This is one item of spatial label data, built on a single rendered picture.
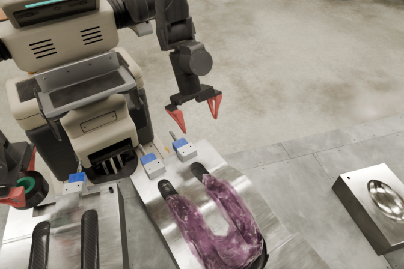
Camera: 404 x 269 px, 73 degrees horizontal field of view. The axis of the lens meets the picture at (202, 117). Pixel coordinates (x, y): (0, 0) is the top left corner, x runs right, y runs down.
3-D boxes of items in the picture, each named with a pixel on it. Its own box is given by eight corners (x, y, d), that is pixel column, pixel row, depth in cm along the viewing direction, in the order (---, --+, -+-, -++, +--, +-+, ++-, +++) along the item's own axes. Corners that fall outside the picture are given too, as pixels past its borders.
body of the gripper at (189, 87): (215, 93, 70) (208, 65, 67) (180, 107, 66) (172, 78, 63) (203, 89, 76) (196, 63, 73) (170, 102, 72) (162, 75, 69)
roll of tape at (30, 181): (16, 181, 64) (8, 173, 62) (52, 175, 65) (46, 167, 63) (5, 213, 59) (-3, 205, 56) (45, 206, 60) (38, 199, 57)
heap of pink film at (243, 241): (158, 200, 73) (154, 185, 67) (213, 170, 80) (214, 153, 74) (213, 296, 58) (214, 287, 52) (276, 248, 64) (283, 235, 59)
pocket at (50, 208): (40, 208, 72) (34, 200, 69) (62, 202, 73) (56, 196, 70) (38, 224, 69) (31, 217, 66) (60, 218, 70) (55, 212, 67)
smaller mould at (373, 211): (330, 187, 82) (339, 174, 77) (373, 175, 85) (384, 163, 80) (377, 256, 69) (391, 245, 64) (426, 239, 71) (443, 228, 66)
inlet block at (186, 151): (163, 139, 91) (162, 128, 88) (177, 133, 93) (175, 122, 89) (183, 167, 84) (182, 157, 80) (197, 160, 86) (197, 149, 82)
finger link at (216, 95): (228, 119, 74) (221, 86, 70) (206, 129, 71) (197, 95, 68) (215, 113, 79) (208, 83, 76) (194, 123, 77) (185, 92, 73)
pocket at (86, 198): (83, 197, 74) (79, 190, 71) (103, 193, 75) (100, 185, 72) (83, 213, 71) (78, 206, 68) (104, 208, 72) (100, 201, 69)
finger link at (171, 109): (207, 129, 71) (198, 95, 68) (183, 140, 68) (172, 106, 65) (195, 122, 77) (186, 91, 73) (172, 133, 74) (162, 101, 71)
